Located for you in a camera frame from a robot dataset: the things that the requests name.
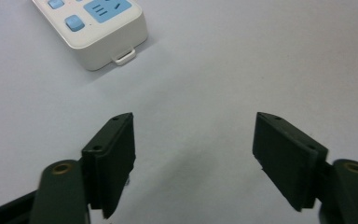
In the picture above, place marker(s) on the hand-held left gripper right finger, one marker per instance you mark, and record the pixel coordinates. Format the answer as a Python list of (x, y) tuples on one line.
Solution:
[(287, 161)]

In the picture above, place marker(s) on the white power strip blue sockets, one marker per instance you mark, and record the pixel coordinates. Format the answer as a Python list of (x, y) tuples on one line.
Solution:
[(105, 34)]

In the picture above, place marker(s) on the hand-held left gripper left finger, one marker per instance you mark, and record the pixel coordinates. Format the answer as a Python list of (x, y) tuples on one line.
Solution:
[(110, 161)]

